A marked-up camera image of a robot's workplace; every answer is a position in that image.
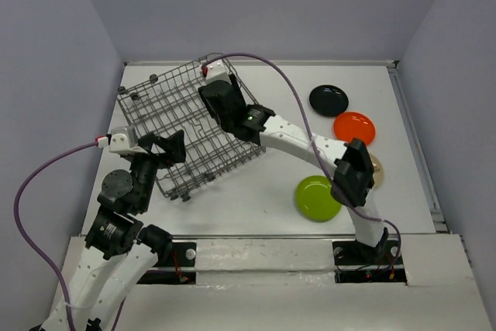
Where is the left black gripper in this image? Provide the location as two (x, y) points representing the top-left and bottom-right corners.
(129, 128), (188, 210)

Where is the black plate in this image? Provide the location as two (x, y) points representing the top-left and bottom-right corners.
(308, 84), (349, 118)

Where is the orange plate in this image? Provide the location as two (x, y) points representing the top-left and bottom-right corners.
(332, 112), (376, 145)

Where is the lime green plate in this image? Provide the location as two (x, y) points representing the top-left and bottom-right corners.
(294, 175), (342, 222)

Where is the cream plate with small marks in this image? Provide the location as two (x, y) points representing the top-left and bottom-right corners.
(370, 153), (385, 190)

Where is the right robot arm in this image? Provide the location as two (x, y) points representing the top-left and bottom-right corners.
(198, 80), (388, 263)

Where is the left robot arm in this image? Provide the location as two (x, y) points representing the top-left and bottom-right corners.
(37, 126), (186, 330)

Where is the white front board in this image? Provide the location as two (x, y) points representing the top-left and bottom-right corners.
(117, 234), (491, 330)

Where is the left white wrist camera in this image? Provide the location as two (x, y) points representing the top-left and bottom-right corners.
(108, 126), (138, 155)

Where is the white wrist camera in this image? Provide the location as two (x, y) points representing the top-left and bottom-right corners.
(108, 126), (138, 155)
(201, 60), (230, 84)

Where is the grey wire dish rack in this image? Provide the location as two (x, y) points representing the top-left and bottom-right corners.
(117, 54), (265, 202)

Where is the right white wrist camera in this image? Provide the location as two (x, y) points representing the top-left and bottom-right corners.
(201, 60), (230, 84)

